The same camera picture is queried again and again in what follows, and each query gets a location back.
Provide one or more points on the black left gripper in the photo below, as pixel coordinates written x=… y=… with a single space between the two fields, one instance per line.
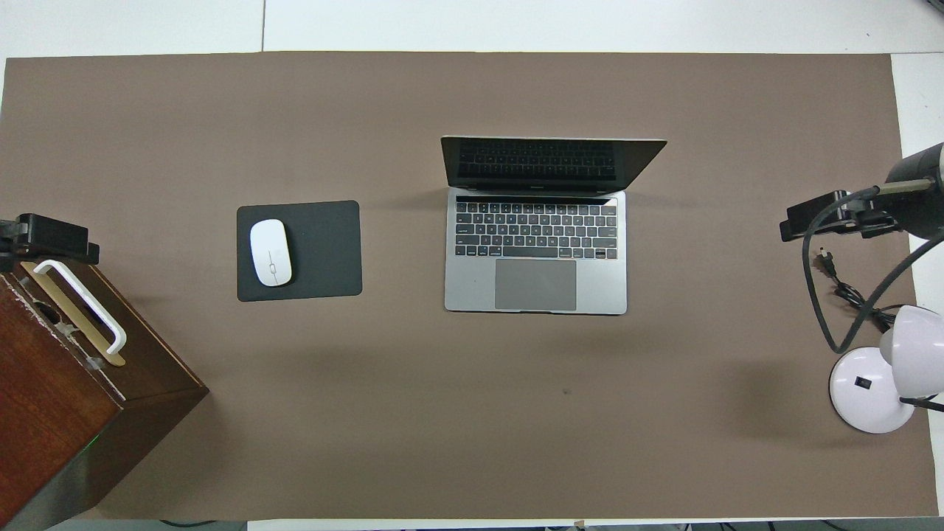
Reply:
x=51 y=236

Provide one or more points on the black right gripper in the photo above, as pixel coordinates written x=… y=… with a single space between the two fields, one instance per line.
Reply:
x=815 y=215

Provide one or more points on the grey laptop computer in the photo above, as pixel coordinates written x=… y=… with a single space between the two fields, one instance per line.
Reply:
x=472 y=287

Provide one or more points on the gold metal strip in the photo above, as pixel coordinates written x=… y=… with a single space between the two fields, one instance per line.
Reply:
x=74 y=316

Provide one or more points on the dark wooden box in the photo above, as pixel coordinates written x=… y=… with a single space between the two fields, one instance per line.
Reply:
x=59 y=413

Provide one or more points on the white desk lamp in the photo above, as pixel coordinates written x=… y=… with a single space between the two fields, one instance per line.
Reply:
x=870 y=391

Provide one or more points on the white computer mouse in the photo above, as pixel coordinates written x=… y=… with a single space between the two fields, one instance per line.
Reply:
x=270 y=251

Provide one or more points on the black mouse pad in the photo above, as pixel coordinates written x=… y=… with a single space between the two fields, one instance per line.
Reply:
x=324 y=251

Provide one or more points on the brown table mat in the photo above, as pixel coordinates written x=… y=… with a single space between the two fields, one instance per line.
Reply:
x=516 y=413

